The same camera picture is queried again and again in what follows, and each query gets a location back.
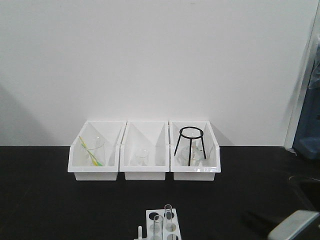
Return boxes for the clear glass test tube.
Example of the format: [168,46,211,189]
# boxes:
[153,214,164,240]
[164,204,173,227]

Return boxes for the blue-grey plastic tray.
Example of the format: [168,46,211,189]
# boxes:
[293,46,320,160]

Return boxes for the right white storage bin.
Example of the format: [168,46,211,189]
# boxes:
[169,120,221,182]

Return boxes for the yellow green stirring rod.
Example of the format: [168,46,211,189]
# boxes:
[78,136,103,167]

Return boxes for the white storage bin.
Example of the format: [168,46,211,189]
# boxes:
[169,120,221,182]
[119,120,170,181]
[67,120,127,181]

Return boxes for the clear glass flask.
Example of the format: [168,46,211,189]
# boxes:
[176,145,205,167]

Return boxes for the black lab sink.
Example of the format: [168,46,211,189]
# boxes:
[288,175,320,212]

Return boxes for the small clear glass beaker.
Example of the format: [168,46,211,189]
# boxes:
[134,149,149,166]

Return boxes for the white test tube rack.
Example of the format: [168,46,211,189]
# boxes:
[135,208,182,240]

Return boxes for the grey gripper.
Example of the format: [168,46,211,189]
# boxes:
[267,210,320,240]

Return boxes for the clear glass beaker left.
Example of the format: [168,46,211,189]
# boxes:
[85,137,105,167]

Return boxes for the clear glass test tube front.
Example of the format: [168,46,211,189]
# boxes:
[153,214,164,240]

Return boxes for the middle white storage bin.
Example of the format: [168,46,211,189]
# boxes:
[119,120,170,181]

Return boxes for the left white storage bin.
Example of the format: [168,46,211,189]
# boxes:
[67,120,127,181]

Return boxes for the black wire tripod stand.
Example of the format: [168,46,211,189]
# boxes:
[174,126,207,159]

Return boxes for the clear glass test tube rear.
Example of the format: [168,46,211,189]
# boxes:
[164,204,173,227]

